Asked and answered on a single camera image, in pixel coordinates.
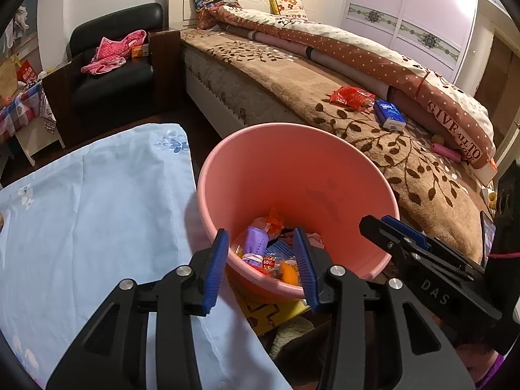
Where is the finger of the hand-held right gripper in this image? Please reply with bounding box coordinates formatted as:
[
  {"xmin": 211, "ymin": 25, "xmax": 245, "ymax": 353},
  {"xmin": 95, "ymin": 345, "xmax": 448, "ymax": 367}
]
[
  {"xmin": 382, "ymin": 215, "xmax": 432, "ymax": 253},
  {"xmin": 359, "ymin": 215, "xmax": 424, "ymax": 266}
]

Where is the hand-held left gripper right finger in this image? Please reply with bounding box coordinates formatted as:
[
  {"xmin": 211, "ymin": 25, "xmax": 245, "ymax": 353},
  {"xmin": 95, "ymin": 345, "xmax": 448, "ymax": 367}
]
[{"xmin": 293, "ymin": 227, "xmax": 476, "ymax": 390}]

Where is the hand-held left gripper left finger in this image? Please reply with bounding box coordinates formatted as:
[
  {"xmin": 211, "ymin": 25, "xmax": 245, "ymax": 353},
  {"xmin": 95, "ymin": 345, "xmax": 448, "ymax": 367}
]
[{"xmin": 46, "ymin": 228, "xmax": 229, "ymax": 390}]

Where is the blue foam net sleeve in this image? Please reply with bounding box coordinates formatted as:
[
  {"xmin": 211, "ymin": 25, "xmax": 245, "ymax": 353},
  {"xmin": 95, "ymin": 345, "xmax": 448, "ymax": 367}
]
[{"xmin": 266, "ymin": 238, "xmax": 299, "ymax": 258}]

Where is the clear wrapper with red print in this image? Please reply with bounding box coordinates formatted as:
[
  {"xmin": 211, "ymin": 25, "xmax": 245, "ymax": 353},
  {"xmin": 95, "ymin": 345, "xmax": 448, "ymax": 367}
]
[{"xmin": 260, "ymin": 252, "xmax": 297, "ymax": 279}]

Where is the purple plastic bag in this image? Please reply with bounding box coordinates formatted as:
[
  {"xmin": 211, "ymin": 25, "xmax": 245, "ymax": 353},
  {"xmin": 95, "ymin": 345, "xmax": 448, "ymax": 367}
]
[{"xmin": 237, "ymin": 218, "xmax": 281, "ymax": 269}]

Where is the pink plastic bucket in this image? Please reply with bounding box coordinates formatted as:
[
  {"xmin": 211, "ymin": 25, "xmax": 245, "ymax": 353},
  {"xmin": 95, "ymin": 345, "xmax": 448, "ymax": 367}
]
[{"xmin": 197, "ymin": 123, "xmax": 401, "ymax": 303}]

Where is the person's right forearm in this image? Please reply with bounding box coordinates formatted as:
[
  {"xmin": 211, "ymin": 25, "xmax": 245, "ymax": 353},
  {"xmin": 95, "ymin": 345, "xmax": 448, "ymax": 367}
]
[{"xmin": 473, "ymin": 351, "xmax": 506, "ymax": 388}]

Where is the yellow patterned box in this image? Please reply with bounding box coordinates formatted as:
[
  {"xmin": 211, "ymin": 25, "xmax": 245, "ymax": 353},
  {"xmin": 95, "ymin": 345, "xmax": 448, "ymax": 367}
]
[{"xmin": 236, "ymin": 292, "xmax": 311, "ymax": 336}]

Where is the beige cloth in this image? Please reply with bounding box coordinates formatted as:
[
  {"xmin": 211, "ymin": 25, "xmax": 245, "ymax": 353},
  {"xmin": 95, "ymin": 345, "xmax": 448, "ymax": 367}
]
[{"xmin": 268, "ymin": 317, "xmax": 318, "ymax": 358}]

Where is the black smartphone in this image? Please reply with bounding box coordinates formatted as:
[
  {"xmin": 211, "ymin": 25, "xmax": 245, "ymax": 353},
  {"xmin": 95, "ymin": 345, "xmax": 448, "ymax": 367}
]
[{"xmin": 480, "ymin": 210, "xmax": 497, "ymax": 263}]

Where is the pink cylindrical tube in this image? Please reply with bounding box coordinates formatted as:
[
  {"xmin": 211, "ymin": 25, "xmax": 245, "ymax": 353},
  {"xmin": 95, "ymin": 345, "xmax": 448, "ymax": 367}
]
[{"xmin": 431, "ymin": 143, "xmax": 462, "ymax": 162}]

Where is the blue tissue pack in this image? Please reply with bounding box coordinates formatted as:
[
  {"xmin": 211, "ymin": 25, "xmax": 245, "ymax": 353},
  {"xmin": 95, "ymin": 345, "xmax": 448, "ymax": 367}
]
[{"xmin": 373, "ymin": 99, "xmax": 407, "ymax": 131}]

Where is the light blue floral tablecloth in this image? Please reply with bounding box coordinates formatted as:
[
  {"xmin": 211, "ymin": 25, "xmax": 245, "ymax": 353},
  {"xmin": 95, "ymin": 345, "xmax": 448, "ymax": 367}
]
[{"xmin": 0, "ymin": 123, "xmax": 293, "ymax": 390}]

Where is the red snack packet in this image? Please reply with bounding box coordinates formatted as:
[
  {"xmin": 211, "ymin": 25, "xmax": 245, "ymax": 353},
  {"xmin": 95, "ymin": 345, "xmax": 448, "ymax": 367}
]
[{"xmin": 328, "ymin": 86, "xmax": 375, "ymax": 110}]

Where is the polka dot quilt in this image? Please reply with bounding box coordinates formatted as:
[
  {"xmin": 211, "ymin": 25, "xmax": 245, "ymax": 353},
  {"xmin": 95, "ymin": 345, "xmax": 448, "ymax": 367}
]
[{"xmin": 197, "ymin": 6, "xmax": 496, "ymax": 170}]

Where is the wooden door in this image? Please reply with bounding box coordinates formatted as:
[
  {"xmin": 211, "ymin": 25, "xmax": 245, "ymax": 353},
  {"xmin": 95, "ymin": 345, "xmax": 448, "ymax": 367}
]
[{"xmin": 474, "ymin": 34, "xmax": 510, "ymax": 100}]

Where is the brown leaf pattern blanket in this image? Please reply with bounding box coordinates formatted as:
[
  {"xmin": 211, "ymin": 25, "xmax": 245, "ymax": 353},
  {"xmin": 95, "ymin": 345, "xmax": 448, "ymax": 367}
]
[{"xmin": 180, "ymin": 28, "xmax": 494, "ymax": 265}]

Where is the cream bed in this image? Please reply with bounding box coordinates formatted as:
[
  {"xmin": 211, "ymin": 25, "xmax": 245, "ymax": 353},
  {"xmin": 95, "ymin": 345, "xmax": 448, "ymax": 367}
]
[{"xmin": 168, "ymin": 0, "xmax": 498, "ymax": 269}]

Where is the black leather armchair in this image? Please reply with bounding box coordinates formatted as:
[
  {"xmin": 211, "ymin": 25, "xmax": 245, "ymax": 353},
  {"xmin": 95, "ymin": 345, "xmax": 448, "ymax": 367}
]
[{"xmin": 43, "ymin": 3, "xmax": 183, "ymax": 149}]

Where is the white side table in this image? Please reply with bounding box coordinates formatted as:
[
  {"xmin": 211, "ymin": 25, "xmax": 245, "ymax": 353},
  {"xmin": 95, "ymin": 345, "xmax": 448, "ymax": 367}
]
[{"xmin": 12, "ymin": 118, "xmax": 66, "ymax": 167}]

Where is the pink dotted clothing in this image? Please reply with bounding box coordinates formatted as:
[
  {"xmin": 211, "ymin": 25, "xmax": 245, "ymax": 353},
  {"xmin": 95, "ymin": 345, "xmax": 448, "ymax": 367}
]
[{"xmin": 80, "ymin": 30, "xmax": 148, "ymax": 76}]

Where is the yellow floral pillow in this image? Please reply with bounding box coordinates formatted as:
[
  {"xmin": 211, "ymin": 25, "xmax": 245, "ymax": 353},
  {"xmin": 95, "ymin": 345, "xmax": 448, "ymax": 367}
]
[{"xmin": 269, "ymin": 0, "xmax": 308, "ymax": 21}]

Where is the cartoon print pillow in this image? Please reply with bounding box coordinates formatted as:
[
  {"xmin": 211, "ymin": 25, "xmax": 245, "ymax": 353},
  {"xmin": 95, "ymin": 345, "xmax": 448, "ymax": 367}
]
[{"xmin": 191, "ymin": 0, "xmax": 243, "ymax": 14}]

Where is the red gift bag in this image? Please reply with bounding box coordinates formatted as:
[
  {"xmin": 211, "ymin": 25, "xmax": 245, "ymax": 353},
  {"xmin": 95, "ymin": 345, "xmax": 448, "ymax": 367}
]
[{"xmin": 16, "ymin": 60, "xmax": 37, "ymax": 84}]

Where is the brown paper bag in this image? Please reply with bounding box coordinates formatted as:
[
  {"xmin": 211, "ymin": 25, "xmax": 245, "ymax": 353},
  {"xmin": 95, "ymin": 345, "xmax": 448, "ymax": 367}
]
[{"xmin": 0, "ymin": 55, "xmax": 21, "ymax": 98}]

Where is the coat rack with clothes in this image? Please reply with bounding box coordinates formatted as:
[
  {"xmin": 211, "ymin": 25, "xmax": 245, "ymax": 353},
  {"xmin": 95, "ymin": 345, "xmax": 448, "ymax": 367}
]
[{"xmin": 10, "ymin": 6, "xmax": 29, "ymax": 41}]

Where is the curved window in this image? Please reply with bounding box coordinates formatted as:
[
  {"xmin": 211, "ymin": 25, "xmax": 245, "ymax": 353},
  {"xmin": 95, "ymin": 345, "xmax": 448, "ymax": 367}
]
[{"xmin": 0, "ymin": 0, "xmax": 41, "ymax": 61}]

